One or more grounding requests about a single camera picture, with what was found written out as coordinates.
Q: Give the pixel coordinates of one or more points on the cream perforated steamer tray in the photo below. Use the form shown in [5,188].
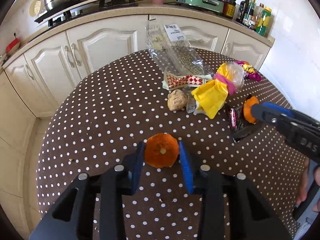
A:
[36,6]

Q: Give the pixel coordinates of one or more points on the yellow plastic wrapper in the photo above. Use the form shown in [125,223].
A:
[210,97]

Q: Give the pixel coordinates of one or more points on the large dark oil bottle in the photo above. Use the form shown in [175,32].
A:
[229,10]

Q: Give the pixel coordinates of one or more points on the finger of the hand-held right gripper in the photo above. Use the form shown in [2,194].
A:
[277,107]
[262,113]

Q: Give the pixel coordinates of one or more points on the green yellow plastic bottle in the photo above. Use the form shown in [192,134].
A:
[264,22]

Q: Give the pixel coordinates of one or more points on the black glass sauce bottle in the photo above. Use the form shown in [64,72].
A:
[242,10]

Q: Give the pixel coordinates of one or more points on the cream lower kitchen cabinets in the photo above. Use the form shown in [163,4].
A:
[105,40]

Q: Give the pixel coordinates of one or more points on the blue denim trousers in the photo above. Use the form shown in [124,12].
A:
[310,220]

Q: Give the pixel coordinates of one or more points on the beige crumpled paper ball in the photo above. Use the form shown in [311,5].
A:
[177,100]

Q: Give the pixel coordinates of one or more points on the clear plastic package white label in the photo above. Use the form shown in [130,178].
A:
[172,55]

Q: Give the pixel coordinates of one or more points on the black glass gas stove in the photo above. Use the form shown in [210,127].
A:
[117,2]

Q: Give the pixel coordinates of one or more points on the small clear plastic wrapper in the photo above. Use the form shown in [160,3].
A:
[191,106]

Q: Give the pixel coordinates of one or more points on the dark labelled sauce bottle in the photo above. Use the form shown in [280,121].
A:
[250,15]

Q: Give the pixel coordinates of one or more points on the clear amber seasoning bottle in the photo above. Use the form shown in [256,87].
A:
[258,15]

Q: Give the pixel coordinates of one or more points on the round orange peel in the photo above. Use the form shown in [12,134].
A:
[160,152]

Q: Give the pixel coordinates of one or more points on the purple gold candy wrapper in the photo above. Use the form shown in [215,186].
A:
[250,71]

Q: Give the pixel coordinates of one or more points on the beige stone countertop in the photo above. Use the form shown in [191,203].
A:
[140,10]

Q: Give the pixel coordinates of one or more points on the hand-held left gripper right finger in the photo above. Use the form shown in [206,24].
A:
[186,167]

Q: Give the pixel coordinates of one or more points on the brown polka dot tablecloth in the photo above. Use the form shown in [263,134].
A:
[112,105]

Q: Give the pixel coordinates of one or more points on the dark red candy wrapper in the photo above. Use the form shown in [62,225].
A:
[233,118]

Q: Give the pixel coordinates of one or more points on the curled orange peel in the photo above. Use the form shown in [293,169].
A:
[248,107]

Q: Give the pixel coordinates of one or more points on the person's right hand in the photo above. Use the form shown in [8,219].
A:
[303,180]

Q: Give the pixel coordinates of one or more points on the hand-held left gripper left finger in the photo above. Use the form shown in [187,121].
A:
[138,165]

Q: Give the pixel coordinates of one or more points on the red white checkered wrapper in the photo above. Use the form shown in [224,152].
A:
[190,81]

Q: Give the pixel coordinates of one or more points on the black foil snack wrapper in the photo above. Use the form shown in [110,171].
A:
[246,132]

